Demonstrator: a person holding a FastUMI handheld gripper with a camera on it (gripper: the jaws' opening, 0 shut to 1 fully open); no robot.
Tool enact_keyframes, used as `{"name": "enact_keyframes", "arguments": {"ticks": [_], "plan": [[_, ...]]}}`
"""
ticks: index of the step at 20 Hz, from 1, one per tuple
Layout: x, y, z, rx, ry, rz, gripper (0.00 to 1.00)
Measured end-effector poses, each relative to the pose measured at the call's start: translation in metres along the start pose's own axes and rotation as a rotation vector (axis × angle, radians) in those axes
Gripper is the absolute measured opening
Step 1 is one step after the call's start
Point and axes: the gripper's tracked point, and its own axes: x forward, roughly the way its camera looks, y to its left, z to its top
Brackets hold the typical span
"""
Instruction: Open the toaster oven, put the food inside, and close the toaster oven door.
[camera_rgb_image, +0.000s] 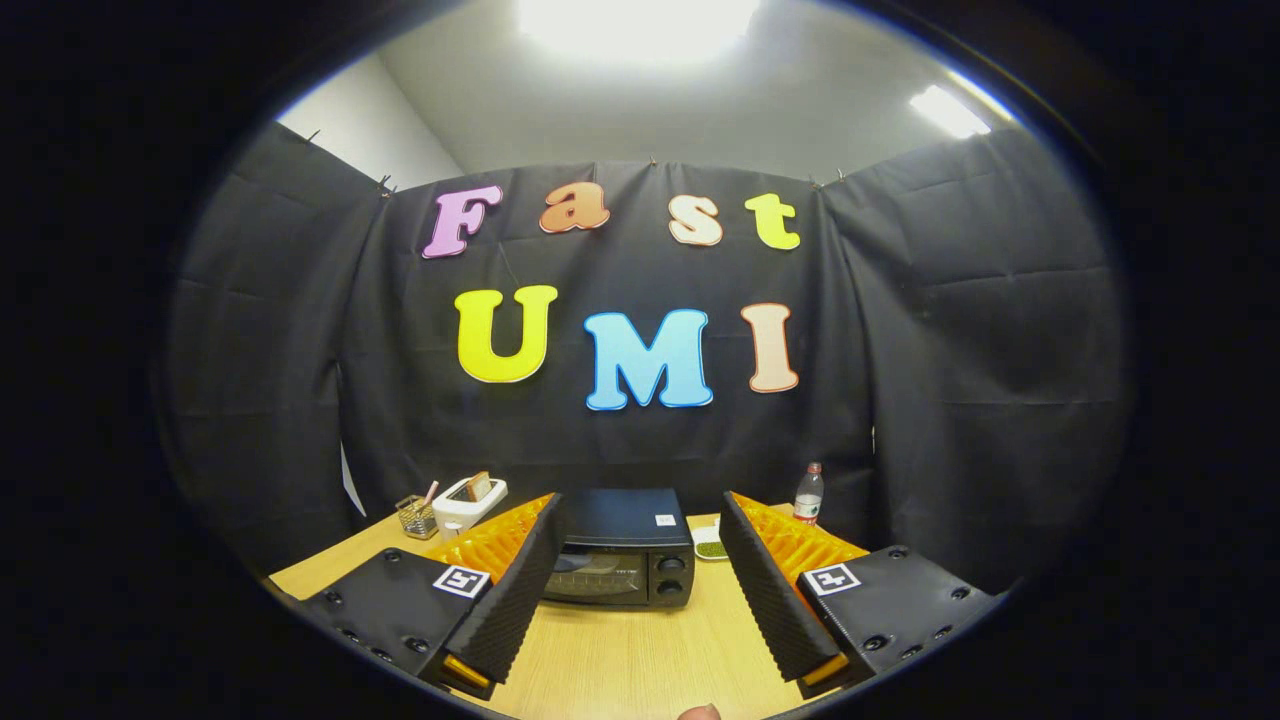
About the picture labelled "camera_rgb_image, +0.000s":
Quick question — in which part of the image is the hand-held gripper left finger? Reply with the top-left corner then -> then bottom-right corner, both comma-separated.
283,493 -> 563,701

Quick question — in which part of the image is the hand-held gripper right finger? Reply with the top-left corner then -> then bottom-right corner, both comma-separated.
720,491 -> 1006,701

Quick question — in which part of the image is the black toaster oven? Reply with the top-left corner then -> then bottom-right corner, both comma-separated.
543,488 -> 696,609

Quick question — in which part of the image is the white bread toaster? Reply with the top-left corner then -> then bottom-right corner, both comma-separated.
432,476 -> 509,543

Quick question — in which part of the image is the clear plastic water bottle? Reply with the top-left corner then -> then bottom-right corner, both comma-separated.
794,462 -> 825,527

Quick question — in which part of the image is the black backdrop cloth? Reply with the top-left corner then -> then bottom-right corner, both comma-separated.
160,120 -> 1131,591

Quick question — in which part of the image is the small ceiling light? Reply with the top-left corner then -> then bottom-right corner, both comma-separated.
908,84 -> 993,140

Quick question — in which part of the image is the large ceiling light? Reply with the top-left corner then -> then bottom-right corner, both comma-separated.
515,0 -> 761,66

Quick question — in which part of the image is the clear wire basket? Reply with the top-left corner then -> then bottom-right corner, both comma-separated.
395,494 -> 439,541

